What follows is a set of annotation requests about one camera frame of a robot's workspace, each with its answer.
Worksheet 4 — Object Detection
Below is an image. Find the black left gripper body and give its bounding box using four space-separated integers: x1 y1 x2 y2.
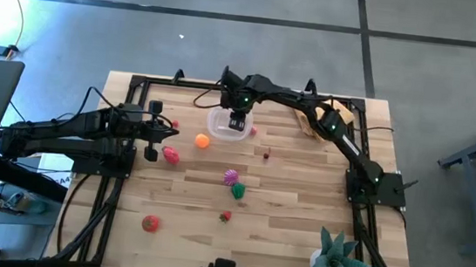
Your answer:
128 98 164 163

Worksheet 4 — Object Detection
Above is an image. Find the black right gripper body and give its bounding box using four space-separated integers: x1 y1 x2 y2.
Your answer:
217 65 259 115

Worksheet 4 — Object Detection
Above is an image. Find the clear plastic tupperware container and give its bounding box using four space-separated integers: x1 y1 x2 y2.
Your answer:
204 106 255 144

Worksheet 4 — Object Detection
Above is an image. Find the pinkish red round toy fruit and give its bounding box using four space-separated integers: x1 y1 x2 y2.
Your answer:
160 145 182 167

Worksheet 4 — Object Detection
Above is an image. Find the orange toy fruit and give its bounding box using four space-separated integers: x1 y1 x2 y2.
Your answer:
194 132 212 151

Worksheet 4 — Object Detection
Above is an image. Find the purple striped toy fruit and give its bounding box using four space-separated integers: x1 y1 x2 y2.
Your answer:
221 168 241 188

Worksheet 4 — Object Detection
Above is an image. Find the green toy pepper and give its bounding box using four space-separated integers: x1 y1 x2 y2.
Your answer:
230 182 247 202

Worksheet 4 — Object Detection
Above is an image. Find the red toy tomato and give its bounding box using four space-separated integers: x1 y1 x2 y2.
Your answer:
140 214 162 235

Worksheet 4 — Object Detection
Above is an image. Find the folded yellow cloth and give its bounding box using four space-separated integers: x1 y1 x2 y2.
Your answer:
290 95 357 145

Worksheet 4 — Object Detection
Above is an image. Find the white printed label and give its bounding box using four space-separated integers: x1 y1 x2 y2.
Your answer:
35 152 76 188

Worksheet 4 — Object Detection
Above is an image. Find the small cluttered utility cart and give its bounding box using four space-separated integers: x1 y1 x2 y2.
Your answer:
0 180 63 267

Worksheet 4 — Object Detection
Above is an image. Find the teal artificial succulent plant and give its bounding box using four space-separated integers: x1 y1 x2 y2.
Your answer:
309 225 391 267

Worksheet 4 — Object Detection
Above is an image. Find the blue grey metal table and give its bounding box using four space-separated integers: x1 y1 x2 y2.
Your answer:
429 104 476 257

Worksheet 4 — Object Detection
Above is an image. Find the black metal table frame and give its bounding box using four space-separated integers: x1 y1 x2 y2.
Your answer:
48 66 432 267

